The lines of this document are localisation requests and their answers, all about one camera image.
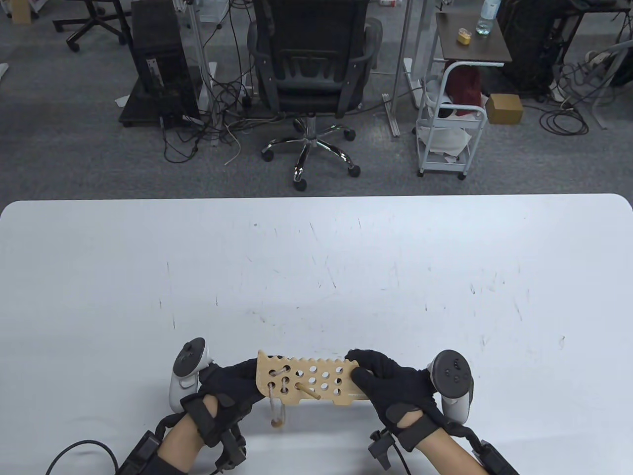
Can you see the person's right hand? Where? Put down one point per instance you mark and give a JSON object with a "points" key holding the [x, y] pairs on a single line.
{"points": [[395, 386]]}

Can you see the person's left hand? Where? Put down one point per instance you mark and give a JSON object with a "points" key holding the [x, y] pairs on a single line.
{"points": [[232, 386]]}

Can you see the wooden crocodile lacing toy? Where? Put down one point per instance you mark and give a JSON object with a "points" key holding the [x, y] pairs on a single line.
{"points": [[262, 358]]}

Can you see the person's right forearm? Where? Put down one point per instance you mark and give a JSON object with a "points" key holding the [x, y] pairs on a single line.
{"points": [[445, 457]]}

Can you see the person's left forearm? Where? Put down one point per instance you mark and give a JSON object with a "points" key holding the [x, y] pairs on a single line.
{"points": [[183, 445]]}

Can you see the black grey left hand controller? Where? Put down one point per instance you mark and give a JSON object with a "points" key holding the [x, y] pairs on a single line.
{"points": [[188, 358]]}

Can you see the black grey hand controller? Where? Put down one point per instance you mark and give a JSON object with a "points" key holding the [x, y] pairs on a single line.
{"points": [[452, 373], [188, 358]]}

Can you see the black grey right hand controller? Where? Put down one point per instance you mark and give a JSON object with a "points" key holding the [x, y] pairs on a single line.
{"points": [[452, 373]]}

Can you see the black right glove sensor module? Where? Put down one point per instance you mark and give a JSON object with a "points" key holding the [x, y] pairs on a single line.
{"points": [[382, 448]]}

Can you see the black glove sensor module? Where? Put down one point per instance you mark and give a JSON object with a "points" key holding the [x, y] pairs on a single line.
{"points": [[232, 450], [382, 448]]}

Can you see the black left glove sensor module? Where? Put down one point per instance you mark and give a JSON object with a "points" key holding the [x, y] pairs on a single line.
{"points": [[232, 450]]}

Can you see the white cloth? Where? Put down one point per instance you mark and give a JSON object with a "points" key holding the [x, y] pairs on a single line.
{"points": [[445, 138]]}

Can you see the white rolling cart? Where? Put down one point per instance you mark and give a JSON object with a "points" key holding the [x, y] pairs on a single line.
{"points": [[475, 143]]}

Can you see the brown cardboard box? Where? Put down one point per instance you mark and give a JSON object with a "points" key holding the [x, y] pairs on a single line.
{"points": [[504, 110]]}

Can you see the white paper sheet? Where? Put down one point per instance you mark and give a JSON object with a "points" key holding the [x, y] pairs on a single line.
{"points": [[122, 100]]}

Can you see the dark red bag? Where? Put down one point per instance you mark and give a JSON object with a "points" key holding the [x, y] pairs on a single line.
{"points": [[465, 86]]}

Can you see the grey desk leg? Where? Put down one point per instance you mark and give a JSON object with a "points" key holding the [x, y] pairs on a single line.
{"points": [[598, 111]]}

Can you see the dark brown side table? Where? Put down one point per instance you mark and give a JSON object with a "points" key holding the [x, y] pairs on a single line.
{"points": [[477, 49]]}

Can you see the black computer tower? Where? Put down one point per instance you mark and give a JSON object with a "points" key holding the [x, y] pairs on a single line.
{"points": [[158, 44]]}

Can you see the black mesh office chair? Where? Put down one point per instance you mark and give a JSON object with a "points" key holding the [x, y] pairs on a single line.
{"points": [[311, 44]]}

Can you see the small yellow case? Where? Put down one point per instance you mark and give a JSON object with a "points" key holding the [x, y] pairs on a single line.
{"points": [[463, 36]]}

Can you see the black equipment cabinet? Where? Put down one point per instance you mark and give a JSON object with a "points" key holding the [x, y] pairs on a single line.
{"points": [[529, 44]]}

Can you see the clear plastic box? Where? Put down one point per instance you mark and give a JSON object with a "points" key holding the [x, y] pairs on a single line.
{"points": [[212, 10]]}

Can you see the clear water bottle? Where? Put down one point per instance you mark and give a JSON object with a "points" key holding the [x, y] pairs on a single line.
{"points": [[487, 15]]}

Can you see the white floor object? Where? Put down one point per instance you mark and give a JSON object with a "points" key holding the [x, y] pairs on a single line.
{"points": [[3, 71]]}

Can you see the black swivel chair base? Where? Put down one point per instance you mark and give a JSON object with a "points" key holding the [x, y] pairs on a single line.
{"points": [[94, 15]]}

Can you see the small cardboard box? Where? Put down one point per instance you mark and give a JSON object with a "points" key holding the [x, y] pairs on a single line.
{"points": [[20, 11]]}

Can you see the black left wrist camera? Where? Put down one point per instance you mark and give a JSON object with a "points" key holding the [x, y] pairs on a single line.
{"points": [[138, 452]]}

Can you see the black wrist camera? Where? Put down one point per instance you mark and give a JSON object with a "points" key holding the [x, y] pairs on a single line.
{"points": [[138, 452], [494, 460]]}

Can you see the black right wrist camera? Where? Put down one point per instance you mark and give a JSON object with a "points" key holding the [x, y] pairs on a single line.
{"points": [[494, 460]]}

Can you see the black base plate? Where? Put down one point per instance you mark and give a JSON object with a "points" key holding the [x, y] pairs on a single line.
{"points": [[136, 111]]}

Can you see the aluminium frame post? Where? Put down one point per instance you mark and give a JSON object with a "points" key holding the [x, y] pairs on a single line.
{"points": [[198, 49], [401, 49]]}

